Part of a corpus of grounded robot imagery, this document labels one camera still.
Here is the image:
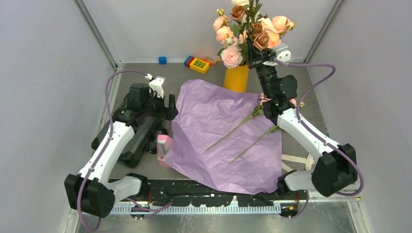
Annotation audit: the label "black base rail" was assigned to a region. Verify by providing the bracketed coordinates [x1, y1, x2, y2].
[107, 178, 309, 208]

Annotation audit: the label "yellow vase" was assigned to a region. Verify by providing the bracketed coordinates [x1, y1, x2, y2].
[223, 65, 249, 93]

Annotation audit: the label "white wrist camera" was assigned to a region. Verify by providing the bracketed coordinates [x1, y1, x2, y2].
[145, 74, 166, 98]
[272, 43, 292, 62]

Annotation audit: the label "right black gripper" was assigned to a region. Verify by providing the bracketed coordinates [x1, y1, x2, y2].
[247, 37, 277, 99]

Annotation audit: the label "yellow toy block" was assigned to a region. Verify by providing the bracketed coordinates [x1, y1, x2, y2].
[184, 56, 211, 74]

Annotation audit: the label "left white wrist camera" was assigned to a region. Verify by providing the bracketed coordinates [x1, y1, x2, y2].
[145, 74, 166, 98]

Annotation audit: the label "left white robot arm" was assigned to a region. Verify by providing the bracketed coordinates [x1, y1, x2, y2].
[64, 83, 178, 218]

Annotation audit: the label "pink toy toaster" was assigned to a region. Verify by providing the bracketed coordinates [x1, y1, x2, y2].
[156, 134, 172, 167]

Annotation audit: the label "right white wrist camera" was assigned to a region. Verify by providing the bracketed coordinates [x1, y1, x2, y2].
[272, 43, 292, 62]

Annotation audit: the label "purple wrapping paper sheet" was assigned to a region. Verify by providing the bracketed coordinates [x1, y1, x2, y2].
[164, 80, 282, 195]

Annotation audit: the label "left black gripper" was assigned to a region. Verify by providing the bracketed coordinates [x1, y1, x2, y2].
[142, 90, 177, 121]

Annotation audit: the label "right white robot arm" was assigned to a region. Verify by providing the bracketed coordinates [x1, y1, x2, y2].
[247, 51, 364, 199]

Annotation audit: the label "black hard case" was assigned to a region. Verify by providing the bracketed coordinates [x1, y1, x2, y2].
[91, 100, 170, 169]

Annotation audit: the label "brown roses stem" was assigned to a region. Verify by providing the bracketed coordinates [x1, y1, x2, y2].
[230, 0, 269, 66]

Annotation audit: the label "beige ribbon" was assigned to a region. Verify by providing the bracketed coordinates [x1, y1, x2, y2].
[281, 154, 315, 172]

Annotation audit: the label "blue cube block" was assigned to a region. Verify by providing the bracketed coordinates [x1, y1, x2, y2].
[158, 56, 167, 65]

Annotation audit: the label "pink roses stem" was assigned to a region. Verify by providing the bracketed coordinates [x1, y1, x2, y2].
[206, 93, 279, 151]
[228, 97, 305, 165]

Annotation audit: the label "peach roses in vase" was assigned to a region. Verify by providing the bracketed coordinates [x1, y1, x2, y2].
[213, 0, 254, 68]

